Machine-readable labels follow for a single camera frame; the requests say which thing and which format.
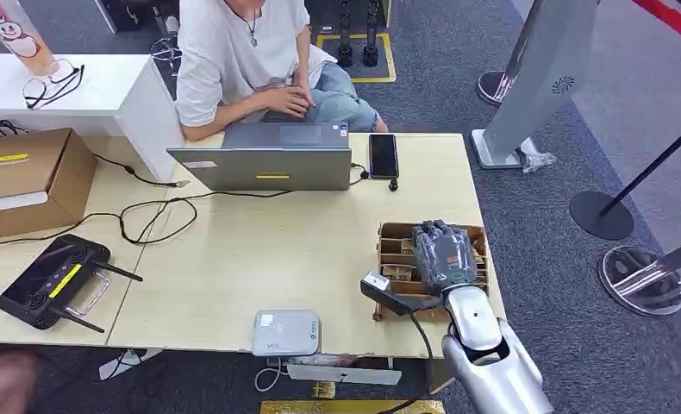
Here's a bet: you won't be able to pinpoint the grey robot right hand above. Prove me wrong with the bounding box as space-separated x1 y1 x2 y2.
411 219 480 296

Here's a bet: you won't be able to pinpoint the printed cards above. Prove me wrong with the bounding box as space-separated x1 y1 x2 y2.
381 263 417 283

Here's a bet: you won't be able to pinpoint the wooden card box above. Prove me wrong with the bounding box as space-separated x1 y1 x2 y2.
372 221 490 323

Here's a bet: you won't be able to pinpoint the black smartphone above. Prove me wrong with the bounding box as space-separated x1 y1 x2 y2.
367 133 401 181

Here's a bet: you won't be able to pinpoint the clear plastic wrap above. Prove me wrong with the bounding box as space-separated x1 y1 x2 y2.
518 150 558 175

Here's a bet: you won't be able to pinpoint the black stanchion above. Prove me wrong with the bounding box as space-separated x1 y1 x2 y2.
569 112 681 242

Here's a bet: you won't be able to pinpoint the grey card reader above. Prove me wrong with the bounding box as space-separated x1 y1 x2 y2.
252 309 322 359

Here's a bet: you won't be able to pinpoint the chrome stanchion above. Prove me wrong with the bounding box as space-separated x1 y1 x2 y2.
476 0 548 108
597 233 681 317

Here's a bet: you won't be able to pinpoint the grey laptop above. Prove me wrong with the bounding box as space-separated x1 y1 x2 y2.
166 121 353 192

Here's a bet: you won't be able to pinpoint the yellow taped floor mat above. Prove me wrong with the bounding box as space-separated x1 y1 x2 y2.
316 32 397 85

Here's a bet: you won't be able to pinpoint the grey kiosk stand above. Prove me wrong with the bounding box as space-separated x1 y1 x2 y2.
470 0 602 172

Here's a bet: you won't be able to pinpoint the black robot legs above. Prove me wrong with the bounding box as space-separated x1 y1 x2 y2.
334 0 382 69

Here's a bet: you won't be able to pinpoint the person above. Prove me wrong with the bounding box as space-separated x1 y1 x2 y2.
174 0 390 143

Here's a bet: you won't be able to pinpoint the red barrier belt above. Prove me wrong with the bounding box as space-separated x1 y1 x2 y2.
631 0 681 52

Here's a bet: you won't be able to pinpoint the white floor marker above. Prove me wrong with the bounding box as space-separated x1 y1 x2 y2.
97 348 164 382

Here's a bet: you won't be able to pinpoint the white counter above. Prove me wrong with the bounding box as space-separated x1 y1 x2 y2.
0 53 185 184

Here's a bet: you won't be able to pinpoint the black controller with antennas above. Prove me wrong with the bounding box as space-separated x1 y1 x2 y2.
0 233 145 335

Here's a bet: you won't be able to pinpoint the black cabinet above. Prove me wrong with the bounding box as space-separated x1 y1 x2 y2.
94 0 180 35

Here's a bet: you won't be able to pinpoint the brown cardboard box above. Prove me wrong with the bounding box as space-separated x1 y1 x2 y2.
0 127 98 241

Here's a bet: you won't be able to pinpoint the black-rimmed glasses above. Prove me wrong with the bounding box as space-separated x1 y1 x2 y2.
22 58 86 111

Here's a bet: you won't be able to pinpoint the blurred pink object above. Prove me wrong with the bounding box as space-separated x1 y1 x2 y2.
0 350 41 414

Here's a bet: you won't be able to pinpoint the cartoon printed drink cup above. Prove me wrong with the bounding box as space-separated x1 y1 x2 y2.
0 0 77 82

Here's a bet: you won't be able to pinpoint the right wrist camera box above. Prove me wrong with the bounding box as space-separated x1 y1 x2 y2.
359 271 440 317

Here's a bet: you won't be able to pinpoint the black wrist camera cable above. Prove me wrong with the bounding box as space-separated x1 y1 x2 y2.
377 310 436 414

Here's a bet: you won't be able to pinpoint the black laptop cable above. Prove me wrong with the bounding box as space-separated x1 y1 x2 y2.
348 162 372 187

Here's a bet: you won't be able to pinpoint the white looped cable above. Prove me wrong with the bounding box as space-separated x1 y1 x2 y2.
253 358 289 394

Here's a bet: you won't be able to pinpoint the long black looped cable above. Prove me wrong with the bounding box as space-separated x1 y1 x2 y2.
0 189 294 248

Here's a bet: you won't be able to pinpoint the black cable with plug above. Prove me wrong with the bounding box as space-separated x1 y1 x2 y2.
91 152 192 191

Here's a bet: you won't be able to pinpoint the wire stool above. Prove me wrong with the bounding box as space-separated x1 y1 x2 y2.
148 16 184 77

